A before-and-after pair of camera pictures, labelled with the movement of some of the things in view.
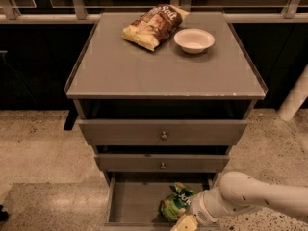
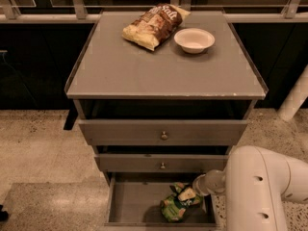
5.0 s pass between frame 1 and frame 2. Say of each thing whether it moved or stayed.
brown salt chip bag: stayed
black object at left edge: stayed
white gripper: moved
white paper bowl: stayed
